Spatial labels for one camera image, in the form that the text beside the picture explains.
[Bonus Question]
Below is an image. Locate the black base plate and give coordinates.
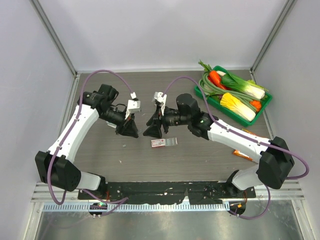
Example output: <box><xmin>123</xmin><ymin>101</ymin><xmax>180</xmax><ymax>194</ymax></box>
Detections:
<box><xmin>78</xmin><ymin>181</ymin><xmax>256</xmax><ymax>205</ymax></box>

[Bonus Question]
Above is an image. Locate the green long beans toy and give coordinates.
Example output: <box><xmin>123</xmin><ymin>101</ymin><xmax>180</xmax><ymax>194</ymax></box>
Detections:
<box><xmin>198</xmin><ymin>60</ymin><xmax>257</xmax><ymax>113</ymax></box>

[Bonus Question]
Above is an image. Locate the yellow napa cabbage toy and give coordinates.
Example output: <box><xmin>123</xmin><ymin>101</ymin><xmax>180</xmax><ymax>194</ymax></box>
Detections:
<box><xmin>220</xmin><ymin>93</ymin><xmax>256</xmax><ymax>122</ymax></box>

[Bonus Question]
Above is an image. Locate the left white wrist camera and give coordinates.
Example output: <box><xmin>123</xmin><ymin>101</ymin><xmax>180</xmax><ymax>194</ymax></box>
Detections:
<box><xmin>125</xmin><ymin>92</ymin><xmax>141</xmax><ymax>119</ymax></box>

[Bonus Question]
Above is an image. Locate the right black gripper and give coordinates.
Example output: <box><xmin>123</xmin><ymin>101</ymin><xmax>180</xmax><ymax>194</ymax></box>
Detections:
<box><xmin>144</xmin><ymin>104</ymin><xmax>191</xmax><ymax>139</ymax></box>

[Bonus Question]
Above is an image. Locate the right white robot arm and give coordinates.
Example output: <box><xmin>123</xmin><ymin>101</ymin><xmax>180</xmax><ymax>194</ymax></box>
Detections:
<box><xmin>143</xmin><ymin>92</ymin><xmax>295</xmax><ymax>198</ymax></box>

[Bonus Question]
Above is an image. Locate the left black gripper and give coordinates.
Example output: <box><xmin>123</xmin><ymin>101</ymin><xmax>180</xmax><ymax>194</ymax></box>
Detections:
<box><xmin>100</xmin><ymin>106</ymin><xmax>139</xmax><ymax>138</ymax></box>

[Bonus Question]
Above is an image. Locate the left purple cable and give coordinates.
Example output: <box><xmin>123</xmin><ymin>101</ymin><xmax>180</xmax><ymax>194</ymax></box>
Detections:
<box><xmin>46</xmin><ymin>69</ymin><xmax>137</xmax><ymax>206</ymax></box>

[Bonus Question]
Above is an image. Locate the colourful snack packet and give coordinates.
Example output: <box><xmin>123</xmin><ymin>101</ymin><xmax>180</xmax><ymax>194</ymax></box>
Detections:
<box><xmin>232</xmin><ymin>128</ymin><xmax>258</xmax><ymax>162</ymax></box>

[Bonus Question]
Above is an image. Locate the red white staple box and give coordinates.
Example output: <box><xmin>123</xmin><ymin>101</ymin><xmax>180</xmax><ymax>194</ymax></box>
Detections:
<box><xmin>151</xmin><ymin>137</ymin><xmax>178</xmax><ymax>148</ymax></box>

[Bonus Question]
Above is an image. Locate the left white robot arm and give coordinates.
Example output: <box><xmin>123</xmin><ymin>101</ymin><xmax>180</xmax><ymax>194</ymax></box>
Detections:
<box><xmin>35</xmin><ymin>84</ymin><xmax>141</xmax><ymax>200</ymax></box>

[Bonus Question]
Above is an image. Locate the green plastic basket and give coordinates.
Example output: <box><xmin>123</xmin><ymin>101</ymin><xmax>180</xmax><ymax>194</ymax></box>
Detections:
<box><xmin>194</xmin><ymin>65</ymin><xmax>273</xmax><ymax>127</ymax></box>

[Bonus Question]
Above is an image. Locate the small orange carrot toy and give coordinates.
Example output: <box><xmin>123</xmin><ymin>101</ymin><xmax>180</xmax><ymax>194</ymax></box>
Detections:
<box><xmin>249</xmin><ymin>100</ymin><xmax>262</xmax><ymax>112</ymax></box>

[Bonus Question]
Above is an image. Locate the bok choy toy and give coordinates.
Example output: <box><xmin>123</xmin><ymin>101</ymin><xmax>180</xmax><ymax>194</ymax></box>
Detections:
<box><xmin>221</xmin><ymin>72</ymin><xmax>266</xmax><ymax>100</ymax></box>

